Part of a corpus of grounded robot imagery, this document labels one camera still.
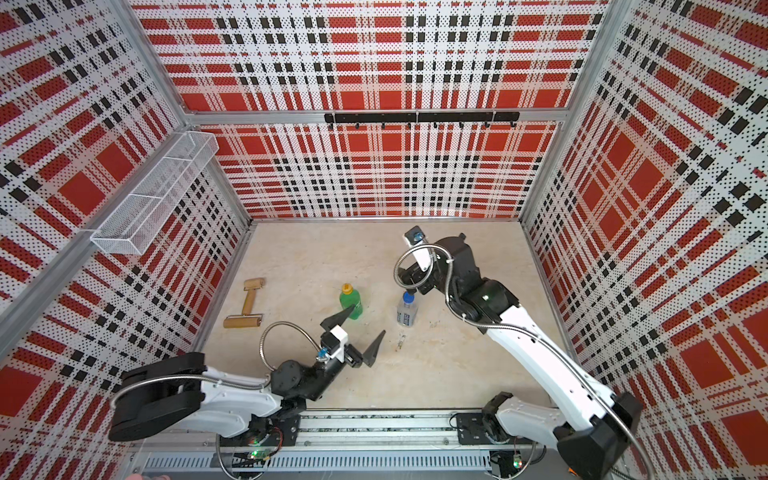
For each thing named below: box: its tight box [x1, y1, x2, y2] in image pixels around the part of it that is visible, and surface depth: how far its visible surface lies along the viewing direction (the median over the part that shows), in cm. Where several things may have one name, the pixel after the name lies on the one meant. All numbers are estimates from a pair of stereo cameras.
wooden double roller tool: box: [223, 278, 266, 328], surface depth 97 cm
